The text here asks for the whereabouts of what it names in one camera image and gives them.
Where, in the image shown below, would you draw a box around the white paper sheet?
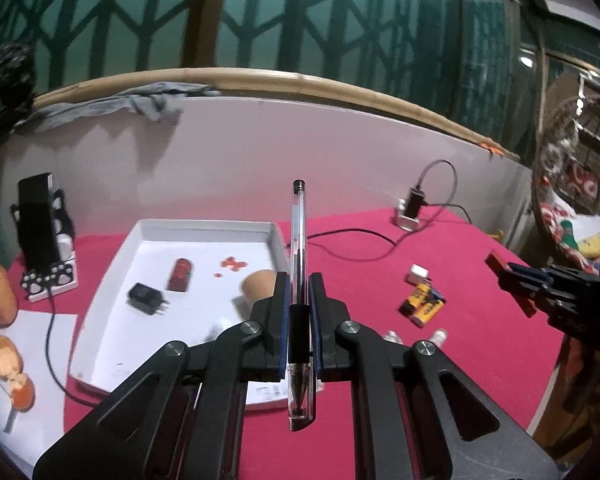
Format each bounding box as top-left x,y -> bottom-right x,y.
0,310 -> 78,478

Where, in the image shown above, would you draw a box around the black power cord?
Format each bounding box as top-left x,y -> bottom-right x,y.
426,202 -> 476,226

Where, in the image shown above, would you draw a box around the black smartphone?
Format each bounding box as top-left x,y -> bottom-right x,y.
17,173 -> 56,268

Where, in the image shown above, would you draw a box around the dark red rectangular block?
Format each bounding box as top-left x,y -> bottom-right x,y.
484,250 -> 537,318

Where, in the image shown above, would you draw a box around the red tablecloth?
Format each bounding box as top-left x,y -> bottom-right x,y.
12,205 -> 566,480

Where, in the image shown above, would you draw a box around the white cardboard tray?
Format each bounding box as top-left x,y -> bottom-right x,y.
67,218 -> 292,412

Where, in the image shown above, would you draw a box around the metal window grille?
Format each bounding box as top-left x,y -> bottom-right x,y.
0,0 -> 546,161

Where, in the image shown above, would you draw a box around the brown egg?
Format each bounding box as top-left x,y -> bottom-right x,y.
240,269 -> 277,306

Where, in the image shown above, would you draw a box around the black plastic bag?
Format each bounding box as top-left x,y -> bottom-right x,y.
0,40 -> 36,121

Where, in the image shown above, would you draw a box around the black plug adapter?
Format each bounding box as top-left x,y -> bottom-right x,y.
127,282 -> 171,316

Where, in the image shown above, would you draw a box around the small red scraps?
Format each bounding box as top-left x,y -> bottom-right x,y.
214,256 -> 248,279

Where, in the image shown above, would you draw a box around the white power socket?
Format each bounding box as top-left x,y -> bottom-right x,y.
395,199 -> 422,232

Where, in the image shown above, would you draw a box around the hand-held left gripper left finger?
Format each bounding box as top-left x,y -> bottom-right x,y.
32,271 -> 290,480

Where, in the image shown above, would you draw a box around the clear black ballpoint pen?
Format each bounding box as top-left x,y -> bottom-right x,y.
285,179 -> 315,432

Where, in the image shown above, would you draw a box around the black charger adapter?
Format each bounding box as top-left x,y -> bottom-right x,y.
406,187 -> 427,218

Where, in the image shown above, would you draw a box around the grey cloth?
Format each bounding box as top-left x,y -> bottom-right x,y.
30,81 -> 222,133

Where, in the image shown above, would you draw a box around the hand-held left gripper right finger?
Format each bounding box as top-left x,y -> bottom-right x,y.
308,272 -> 561,480

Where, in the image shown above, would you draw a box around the red lighter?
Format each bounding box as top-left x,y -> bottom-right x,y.
167,258 -> 193,292

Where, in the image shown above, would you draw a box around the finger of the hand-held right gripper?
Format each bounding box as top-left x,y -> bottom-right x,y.
507,261 -> 598,291
497,280 -> 581,313

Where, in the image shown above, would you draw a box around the black charging cable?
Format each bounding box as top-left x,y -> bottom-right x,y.
45,159 -> 458,406

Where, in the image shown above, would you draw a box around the black white paw phone stand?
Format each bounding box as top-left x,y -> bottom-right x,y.
10,187 -> 79,303

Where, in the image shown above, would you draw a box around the wicker hanging chair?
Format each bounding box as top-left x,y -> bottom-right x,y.
530,95 -> 600,271

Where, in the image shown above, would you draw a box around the red white patterned cushion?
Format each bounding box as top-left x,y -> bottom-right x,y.
537,145 -> 600,256

